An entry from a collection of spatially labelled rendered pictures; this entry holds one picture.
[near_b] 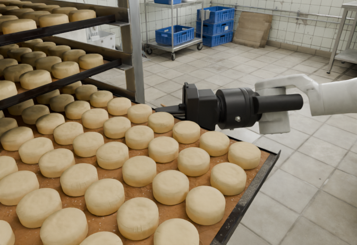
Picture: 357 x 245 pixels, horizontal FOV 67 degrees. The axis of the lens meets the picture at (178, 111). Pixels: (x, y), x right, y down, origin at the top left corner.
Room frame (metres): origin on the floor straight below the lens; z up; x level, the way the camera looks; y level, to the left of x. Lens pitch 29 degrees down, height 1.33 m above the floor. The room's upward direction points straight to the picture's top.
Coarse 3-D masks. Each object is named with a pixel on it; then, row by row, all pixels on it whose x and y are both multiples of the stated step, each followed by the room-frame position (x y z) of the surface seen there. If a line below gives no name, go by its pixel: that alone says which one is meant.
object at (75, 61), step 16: (0, 48) 0.61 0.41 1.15; (16, 48) 0.61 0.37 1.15; (32, 48) 0.66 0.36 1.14; (48, 48) 0.61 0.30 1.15; (64, 48) 0.61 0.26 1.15; (0, 64) 0.50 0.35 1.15; (16, 64) 0.50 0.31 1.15; (32, 64) 0.54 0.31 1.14; (48, 64) 0.51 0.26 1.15; (64, 64) 0.50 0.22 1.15; (80, 64) 0.53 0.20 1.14; (96, 64) 0.53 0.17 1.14; (0, 80) 0.45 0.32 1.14; (16, 80) 0.46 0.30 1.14; (32, 80) 0.43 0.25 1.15; (48, 80) 0.45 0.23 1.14; (0, 96) 0.38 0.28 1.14
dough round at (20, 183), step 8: (8, 176) 0.29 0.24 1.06; (16, 176) 0.29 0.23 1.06; (24, 176) 0.29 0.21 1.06; (32, 176) 0.29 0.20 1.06; (0, 184) 0.27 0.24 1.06; (8, 184) 0.27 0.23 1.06; (16, 184) 0.27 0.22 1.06; (24, 184) 0.27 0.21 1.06; (32, 184) 0.27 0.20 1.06; (0, 192) 0.26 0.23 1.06; (8, 192) 0.26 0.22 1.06; (16, 192) 0.26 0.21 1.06; (24, 192) 0.26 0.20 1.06; (0, 200) 0.26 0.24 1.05; (8, 200) 0.25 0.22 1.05; (16, 200) 0.25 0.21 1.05
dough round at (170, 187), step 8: (160, 176) 0.28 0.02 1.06; (168, 176) 0.28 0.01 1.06; (176, 176) 0.28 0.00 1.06; (184, 176) 0.28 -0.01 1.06; (152, 184) 0.27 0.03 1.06; (160, 184) 0.27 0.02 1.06; (168, 184) 0.27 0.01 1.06; (176, 184) 0.27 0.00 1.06; (184, 184) 0.27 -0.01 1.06; (160, 192) 0.26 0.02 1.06; (168, 192) 0.26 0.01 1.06; (176, 192) 0.26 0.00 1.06; (184, 192) 0.26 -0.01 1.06; (160, 200) 0.25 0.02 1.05; (168, 200) 0.25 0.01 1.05; (176, 200) 0.25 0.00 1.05
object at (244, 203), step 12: (84, 84) 0.65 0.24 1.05; (120, 96) 0.57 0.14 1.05; (276, 156) 0.34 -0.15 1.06; (264, 168) 0.32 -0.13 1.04; (252, 180) 0.30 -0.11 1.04; (264, 180) 0.30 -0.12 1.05; (252, 192) 0.28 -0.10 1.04; (240, 204) 0.26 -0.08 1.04; (228, 216) 0.24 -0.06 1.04; (240, 216) 0.23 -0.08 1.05; (228, 228) 0.22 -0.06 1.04; (216, 240) 0.20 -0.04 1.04; (228, 240) 0.20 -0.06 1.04
